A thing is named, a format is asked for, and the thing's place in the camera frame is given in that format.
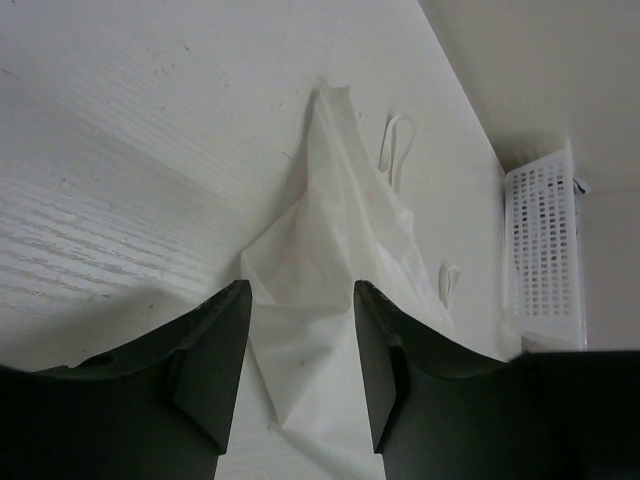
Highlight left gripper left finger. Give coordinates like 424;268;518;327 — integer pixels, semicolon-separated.
1;280;250;479

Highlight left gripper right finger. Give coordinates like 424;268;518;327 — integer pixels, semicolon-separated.
354;280;639;479

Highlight white tank top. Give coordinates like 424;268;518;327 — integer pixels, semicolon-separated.
239;74;464;480

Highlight grey tank top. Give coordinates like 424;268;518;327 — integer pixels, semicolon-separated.
573;178;588;197

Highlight white plastic basket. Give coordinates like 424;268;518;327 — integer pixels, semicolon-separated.
504;146;586;350

